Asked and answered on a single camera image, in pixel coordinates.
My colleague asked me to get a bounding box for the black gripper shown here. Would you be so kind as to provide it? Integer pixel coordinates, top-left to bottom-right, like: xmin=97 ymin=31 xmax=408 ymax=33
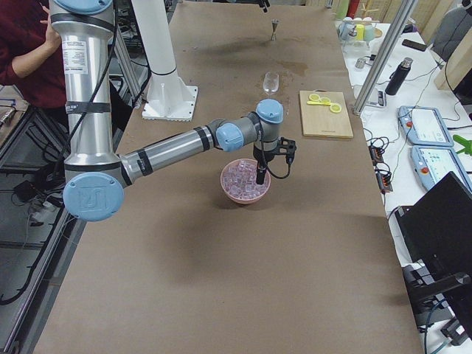
xmin=253 ymin=140 xmax=279 ymax=184

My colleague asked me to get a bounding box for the steel double jigger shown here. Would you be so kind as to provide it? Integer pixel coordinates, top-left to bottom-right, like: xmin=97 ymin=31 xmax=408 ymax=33
xmin=271 ymin=18 xmax=279 ymax=41

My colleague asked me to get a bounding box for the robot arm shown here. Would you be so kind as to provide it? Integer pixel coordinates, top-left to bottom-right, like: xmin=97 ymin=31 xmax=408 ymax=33
xmin=49 ymin=1 xmax=294 ymax=221

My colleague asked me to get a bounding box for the pink bowl of ice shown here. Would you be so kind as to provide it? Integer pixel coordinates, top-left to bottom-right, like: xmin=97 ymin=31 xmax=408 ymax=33
xmin=220 ymin=159 xmax=271 ymax=204

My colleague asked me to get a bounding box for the clear wine glass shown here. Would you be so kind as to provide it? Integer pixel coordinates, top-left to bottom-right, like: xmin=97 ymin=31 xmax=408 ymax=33
xmin=263 ymin=72 xmax=280 ymax=99

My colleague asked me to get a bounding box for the bamboo cutting board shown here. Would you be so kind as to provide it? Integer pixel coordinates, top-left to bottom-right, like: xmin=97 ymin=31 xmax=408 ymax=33
xmin=299 ymin=91 xmax=353 ymax=139

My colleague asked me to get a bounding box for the lemon slice far end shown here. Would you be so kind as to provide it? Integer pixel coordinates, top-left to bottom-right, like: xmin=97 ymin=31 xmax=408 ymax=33
xmin=330 ymin=103 xmax=342 ymax=113

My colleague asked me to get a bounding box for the small steel cup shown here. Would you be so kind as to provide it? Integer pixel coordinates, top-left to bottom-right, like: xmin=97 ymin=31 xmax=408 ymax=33
xmin=355 ymin=58 xmax=367 ymax=70

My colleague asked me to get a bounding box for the black thermos bottle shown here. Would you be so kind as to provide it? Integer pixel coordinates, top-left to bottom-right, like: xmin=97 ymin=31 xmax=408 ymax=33
xmin=385 ymin=57 xmax=413 ymax=96

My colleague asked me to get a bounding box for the upper teach pendant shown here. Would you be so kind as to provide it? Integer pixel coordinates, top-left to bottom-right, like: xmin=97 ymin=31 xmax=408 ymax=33
xmin=397 ymin=105 xmax=454 ymax=147

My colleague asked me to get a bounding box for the teach pendant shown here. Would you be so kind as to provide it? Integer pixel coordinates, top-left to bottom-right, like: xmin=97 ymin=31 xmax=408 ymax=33
xmin=397 ymin=105 xmax=454 ymax=147
xmin=410 ymin=145 xmax=471 ymax=190

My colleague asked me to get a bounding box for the lower teach pendant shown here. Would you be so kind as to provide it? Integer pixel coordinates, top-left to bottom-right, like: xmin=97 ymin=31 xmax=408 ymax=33
xmin=410 ymin=145 xmax=471 ymax=190

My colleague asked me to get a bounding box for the black laptop monitor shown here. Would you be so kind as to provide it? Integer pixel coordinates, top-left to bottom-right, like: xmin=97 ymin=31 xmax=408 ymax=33
xmin=395 ymin=172 xmax=471 ymax=280

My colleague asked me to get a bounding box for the green clamp tool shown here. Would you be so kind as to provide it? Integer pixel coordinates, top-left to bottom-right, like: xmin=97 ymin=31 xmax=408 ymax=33
xmin=453 ymin=134 xmax=472 ymax=156

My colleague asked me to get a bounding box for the person in red sweater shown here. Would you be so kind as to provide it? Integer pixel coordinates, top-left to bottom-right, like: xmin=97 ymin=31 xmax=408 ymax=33
xmin=1 ymin=1 xmax=66 ymax=108

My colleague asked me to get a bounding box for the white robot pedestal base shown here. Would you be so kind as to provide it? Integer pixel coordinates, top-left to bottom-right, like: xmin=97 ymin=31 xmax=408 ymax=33
xmin=132 ymin=0 xmax=198 ymax=122

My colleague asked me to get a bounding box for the aluminium frame post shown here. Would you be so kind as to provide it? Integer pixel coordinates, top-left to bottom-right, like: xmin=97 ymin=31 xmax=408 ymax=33
xmin=353 ymin=0 xmax=417 ymax=116

